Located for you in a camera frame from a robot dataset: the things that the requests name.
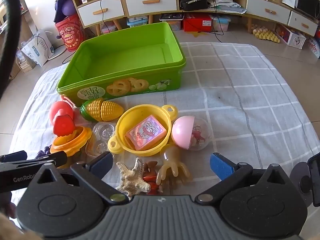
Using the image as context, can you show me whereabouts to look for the white printed box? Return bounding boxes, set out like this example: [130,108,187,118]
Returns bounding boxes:
[275,24,307,50]

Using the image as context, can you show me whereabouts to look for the pink card box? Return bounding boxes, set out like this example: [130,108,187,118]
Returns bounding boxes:
[126,115,167,151]

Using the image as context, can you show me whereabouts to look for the black bag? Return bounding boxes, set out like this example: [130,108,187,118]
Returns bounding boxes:
[179,0,209,12]

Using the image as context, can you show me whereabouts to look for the blue-lidded storage box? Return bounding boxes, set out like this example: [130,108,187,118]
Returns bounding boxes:
[126,16,149,29]

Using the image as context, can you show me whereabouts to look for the stack of books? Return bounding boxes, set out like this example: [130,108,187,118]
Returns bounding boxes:
[16,51,37,73]

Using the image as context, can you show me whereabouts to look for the white drawer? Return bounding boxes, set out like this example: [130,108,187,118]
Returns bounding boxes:
[246,0,291,26]
[287,11,319,37]
[77,0,125,28]
[124,0,178,18]

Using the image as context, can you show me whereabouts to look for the beige starfish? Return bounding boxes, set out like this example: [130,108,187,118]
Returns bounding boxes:
[116,157,151,197]

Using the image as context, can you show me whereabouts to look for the white round fan base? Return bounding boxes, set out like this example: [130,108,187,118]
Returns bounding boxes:
[47,45,66,61]

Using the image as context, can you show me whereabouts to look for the white folded cloth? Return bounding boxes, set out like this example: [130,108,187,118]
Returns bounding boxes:
[209,0,247,15]

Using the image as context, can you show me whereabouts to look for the clear storage box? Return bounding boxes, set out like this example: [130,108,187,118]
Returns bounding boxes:
[168,19,182,31]
[99,21,118,35]
[209,15,231,32]

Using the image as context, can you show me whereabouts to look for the beige rubber hand toy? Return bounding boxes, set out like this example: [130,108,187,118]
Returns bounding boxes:
[156,146,193,186]

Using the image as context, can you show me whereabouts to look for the yellow egg tray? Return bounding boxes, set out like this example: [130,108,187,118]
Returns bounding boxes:
[251,27,281,43]

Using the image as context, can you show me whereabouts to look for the black phone holder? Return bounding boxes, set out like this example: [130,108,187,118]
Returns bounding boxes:
[290,152,320,207]

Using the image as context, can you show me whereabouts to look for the green plastic box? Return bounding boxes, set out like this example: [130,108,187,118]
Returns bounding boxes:
[56,22,187,104]

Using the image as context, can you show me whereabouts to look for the pink and clear capsule ball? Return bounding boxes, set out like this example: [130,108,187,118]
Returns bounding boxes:
[171,116,212,152]

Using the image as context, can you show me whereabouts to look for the red plastic toy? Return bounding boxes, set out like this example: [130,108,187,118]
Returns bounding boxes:
[53,114,76,136]

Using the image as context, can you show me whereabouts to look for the row of eggs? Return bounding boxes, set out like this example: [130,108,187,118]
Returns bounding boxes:
[252,24,275,35]

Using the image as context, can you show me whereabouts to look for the red toy crab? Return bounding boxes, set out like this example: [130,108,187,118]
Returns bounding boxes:
[142,161,164,196]

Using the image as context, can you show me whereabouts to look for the purple ball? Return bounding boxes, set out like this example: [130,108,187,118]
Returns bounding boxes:
[61,0,76,16]

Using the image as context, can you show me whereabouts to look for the pink round pig toy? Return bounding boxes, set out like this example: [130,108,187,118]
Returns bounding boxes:
[49,101,74,126]

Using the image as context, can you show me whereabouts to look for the yellow toy pot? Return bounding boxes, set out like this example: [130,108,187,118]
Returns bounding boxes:
[107,105,178,155]

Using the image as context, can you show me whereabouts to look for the black appliance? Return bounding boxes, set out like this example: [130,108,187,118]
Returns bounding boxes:
[294,0,320,16]

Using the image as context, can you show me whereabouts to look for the dark blue bag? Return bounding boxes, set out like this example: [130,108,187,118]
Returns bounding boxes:
[53,0,70,23]

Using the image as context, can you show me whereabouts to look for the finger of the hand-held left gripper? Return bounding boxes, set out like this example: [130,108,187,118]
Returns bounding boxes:
[0,152,68,173]
[0,151,27,163]

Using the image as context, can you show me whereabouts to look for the black cable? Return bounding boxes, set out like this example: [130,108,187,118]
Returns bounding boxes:
[186,0,225,43]
[99,0,120,34]

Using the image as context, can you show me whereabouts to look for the black book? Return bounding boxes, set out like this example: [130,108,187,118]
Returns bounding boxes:
[159,13,185,22]

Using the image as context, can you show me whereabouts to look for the purple toy grapes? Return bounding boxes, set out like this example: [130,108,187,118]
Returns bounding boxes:
[34,148,52,159]

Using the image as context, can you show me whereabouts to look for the clear plastic blister tray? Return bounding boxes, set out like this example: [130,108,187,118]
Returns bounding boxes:
[85,122,116,159]

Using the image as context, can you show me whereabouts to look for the grey checked blanket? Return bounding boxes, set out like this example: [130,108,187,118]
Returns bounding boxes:
[9,41,320,205]

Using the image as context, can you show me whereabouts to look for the red cardboard box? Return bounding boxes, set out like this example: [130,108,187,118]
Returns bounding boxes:
[183,14,213,32]

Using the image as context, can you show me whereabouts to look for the red printed box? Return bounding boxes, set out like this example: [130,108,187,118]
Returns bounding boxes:
[305,36,320,59]

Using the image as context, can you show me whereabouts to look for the yellow star sticker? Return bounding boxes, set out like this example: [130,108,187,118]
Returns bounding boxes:
[191,30,211,38]

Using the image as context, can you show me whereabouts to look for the wooden cabinet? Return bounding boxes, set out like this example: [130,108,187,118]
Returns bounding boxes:
[65,0,320,37]

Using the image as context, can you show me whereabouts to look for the orange plastic toy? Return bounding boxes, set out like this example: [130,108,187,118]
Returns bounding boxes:
[49,127,93,168]

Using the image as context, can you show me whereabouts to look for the red bucket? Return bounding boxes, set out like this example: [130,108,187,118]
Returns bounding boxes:
[55,14,85,53]

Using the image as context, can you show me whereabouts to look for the yellow toy corn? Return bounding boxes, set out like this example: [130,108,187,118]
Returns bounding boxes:
[80,98,124,121]

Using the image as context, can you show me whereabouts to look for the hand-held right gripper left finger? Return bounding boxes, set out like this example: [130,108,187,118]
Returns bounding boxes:
[27,152,127,204]

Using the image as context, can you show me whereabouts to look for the white shopping bag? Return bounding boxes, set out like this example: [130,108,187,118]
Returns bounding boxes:
[21,29,54,67]

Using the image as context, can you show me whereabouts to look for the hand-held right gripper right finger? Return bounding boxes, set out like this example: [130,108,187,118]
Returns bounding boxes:
[195,152,295,204]

